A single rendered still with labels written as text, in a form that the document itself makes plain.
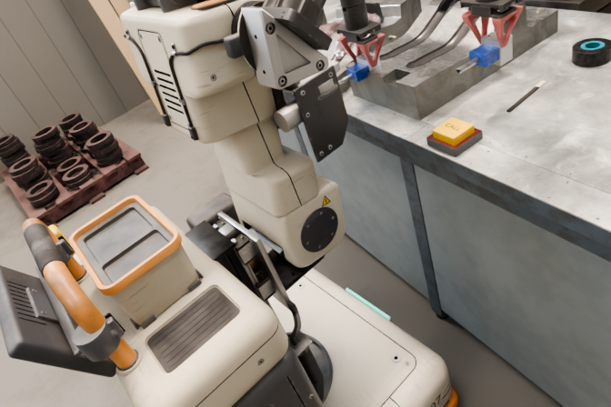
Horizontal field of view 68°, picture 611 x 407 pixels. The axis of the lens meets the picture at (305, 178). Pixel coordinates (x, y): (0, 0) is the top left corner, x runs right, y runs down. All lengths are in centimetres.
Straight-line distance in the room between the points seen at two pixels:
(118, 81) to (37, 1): 81
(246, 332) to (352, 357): 59
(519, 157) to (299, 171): 42
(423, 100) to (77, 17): 344
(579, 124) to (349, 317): 78
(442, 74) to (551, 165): 34
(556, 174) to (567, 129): 14
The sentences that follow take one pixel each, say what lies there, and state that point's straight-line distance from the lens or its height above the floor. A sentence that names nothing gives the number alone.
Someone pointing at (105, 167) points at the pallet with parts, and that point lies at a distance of 324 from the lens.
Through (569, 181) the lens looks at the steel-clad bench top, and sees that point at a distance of 90.
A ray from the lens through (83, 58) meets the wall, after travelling 422.
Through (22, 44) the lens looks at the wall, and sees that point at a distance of 414.
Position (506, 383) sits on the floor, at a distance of 156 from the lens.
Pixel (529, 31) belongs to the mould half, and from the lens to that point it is 133.
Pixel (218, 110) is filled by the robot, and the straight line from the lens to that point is 80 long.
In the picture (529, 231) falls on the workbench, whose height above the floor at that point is 65.
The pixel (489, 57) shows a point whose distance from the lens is 103.
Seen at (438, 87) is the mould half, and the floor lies 85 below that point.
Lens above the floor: 137
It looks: 34 degrees down
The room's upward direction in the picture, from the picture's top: 20 degrees counter-clockwise
